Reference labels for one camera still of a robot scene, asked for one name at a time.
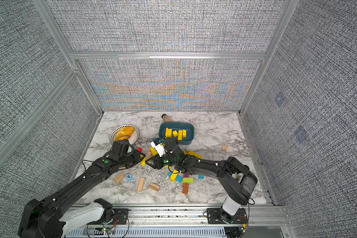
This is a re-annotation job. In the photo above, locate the yellow block right end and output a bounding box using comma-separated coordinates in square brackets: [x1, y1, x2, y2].
[188, 151, 202, 159]

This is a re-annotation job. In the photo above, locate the natural wood block front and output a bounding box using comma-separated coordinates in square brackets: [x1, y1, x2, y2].
[137, 178, 145, 192]

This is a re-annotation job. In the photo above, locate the orange brown block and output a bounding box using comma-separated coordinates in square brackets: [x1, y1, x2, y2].
[182, 183, 189, 194]

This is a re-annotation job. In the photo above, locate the natural wood block left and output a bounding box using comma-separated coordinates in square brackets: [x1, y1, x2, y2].
[113, 172, 126, 184]

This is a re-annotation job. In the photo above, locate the natural wood arch block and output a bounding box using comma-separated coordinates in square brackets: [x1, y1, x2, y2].
[148, 183, 160, 192]

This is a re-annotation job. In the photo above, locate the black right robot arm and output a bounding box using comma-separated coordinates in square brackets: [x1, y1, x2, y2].
[145, 140, 258, 219]

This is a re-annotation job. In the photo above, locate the spice jar with black cap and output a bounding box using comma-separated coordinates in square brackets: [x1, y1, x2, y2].
[161, 114, 173, 122]

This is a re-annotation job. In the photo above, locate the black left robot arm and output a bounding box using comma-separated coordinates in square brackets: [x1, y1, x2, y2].
[18, 140, 145, 238]

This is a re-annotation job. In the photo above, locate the teal plastic bin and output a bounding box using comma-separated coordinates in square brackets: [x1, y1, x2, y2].
[158, 122, 194, 145]

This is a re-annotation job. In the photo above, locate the lime green block front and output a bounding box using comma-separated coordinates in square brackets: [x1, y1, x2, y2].
[182, 177, 194, 183]

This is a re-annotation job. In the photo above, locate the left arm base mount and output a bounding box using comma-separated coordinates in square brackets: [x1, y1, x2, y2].
[89, 198, 129, 225]

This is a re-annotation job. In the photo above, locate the yellow block front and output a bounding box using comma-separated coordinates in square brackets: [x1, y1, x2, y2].
[170, 170, 179, 181]

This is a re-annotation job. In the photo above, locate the patterned white plate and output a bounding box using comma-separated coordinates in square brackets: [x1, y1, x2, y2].
[109, 125, 140, 145]

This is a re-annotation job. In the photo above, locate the orange sesame bread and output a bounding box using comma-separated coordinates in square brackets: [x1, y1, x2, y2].
[114, 126, 135, 141]

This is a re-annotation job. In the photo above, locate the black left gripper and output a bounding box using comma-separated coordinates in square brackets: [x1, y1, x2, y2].
[118, 149, 147, 169]

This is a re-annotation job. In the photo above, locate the natural wood block centre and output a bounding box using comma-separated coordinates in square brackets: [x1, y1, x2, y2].
[145, 151, 152, 160]

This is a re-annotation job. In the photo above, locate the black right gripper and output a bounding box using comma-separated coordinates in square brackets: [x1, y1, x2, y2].
[144, 151, 179, 171]

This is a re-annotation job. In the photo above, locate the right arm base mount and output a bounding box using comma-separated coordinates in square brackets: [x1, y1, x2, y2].
[206, 208, 248, 225]

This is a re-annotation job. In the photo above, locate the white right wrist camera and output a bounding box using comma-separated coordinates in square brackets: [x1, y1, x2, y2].
[151, 138, 166, 157]

